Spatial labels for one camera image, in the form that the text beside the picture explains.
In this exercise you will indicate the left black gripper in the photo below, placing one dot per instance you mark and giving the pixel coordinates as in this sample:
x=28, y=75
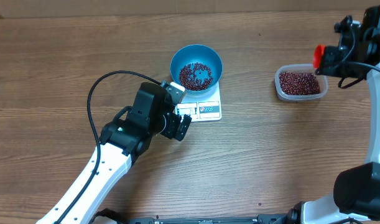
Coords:
x=170, y=130

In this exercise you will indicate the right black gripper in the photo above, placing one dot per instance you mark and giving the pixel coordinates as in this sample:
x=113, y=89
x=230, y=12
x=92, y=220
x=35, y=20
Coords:
x=326, y=67

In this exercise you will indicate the orange measuring scoop blue handle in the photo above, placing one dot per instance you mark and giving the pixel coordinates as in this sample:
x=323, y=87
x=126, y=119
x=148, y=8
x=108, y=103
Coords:
x=318, y=56

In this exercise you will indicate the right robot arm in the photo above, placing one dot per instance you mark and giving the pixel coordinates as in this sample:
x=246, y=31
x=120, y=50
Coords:
x=356, y=193

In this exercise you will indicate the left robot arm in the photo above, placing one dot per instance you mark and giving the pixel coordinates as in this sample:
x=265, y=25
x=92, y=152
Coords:
x=120, y=144

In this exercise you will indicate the white digital kitchen scale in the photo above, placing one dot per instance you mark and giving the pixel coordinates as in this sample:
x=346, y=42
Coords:
x=201, y=107

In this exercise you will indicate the red beans in bowl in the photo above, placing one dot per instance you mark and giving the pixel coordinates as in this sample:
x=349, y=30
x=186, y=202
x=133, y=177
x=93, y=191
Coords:
x=195, y=76

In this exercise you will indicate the blue metal bowl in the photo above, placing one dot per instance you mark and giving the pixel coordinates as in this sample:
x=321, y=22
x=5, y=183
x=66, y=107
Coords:
x=197, y=53

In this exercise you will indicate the clear plastic container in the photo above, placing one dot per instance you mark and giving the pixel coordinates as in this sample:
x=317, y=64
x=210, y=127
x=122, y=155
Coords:
x=299, y=68

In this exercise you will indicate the red beans in container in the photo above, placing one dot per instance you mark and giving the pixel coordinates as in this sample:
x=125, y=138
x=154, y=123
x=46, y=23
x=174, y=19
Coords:
x=299, y=83

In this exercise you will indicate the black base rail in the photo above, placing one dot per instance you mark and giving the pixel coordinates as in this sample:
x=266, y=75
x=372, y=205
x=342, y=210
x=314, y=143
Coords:
x=108, y=216

